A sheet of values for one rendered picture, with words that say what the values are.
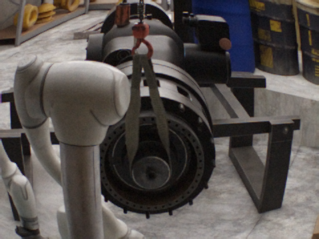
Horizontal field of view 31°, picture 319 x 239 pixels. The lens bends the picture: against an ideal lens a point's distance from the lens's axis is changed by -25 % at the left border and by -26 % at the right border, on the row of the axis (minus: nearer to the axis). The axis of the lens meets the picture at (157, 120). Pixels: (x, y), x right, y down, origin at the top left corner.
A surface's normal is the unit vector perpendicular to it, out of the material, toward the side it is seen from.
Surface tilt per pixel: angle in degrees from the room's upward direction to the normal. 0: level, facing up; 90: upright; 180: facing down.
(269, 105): 90
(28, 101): 108
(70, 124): 86
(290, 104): 90
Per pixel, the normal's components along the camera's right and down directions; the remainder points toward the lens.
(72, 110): -0.23, 0.25
